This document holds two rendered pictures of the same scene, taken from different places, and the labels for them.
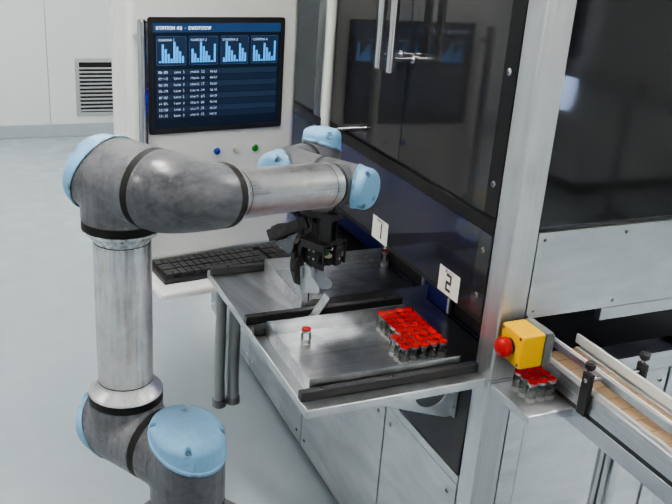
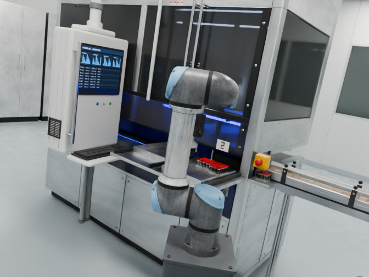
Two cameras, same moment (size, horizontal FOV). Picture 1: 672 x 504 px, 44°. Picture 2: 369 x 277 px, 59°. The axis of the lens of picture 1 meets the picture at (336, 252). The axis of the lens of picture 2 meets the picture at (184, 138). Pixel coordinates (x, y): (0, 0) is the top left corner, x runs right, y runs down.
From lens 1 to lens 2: 0.92 m
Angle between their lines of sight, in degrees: 29
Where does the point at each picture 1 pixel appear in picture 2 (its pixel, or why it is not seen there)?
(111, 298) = (184, 136)
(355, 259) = (161, 145)
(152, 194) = (222, 87)
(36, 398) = not seen: outside the picture
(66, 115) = not seen: outside the picture
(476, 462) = (240, 210)
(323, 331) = not seen: hidden behind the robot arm
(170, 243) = (77, 144)
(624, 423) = (302, 182)
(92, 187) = (189, 86)
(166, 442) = (211, 195)
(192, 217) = (231, 97)
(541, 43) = (272, 54)
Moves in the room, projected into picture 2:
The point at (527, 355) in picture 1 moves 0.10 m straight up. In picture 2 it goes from (267, 164) to (270, 147)
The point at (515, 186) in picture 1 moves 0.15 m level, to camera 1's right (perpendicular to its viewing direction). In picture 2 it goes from (260, 104) to (280, 106)
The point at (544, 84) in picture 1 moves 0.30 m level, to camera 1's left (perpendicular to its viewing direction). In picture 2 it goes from (271, 68) to (224, 60)
